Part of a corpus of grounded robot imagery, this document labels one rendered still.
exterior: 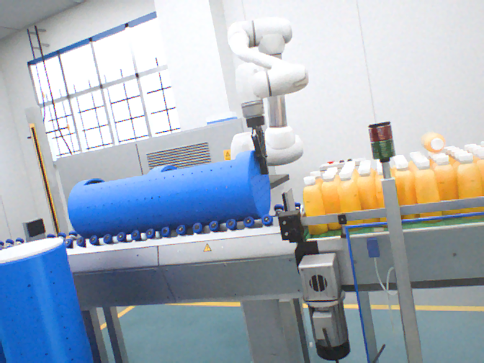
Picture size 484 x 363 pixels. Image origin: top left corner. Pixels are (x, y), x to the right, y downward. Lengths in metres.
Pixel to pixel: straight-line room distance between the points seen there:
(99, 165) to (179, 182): 2.52
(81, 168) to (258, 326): 2.61
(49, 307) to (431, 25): 3.69
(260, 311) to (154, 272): 0.74
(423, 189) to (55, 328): 1.36
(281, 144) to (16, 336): 1.44
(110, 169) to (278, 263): 2.71
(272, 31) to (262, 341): 1.63
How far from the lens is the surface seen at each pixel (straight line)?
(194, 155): 3.43
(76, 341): 1.74
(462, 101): 4.16
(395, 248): 1.26
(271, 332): 2.34
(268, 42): 2.12
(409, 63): 4.18
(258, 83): 1.62
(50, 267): 1.64
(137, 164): 3.81
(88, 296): 2.12
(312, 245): 1.43
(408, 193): 1.48
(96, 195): 1.88
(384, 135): 1.19
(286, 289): 1.67
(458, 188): 1.48
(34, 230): 2.31
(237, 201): 1.55
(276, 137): 2.15
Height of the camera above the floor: 1.29
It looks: 6 degrees down
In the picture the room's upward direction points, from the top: 11 degrees counter-clockwise
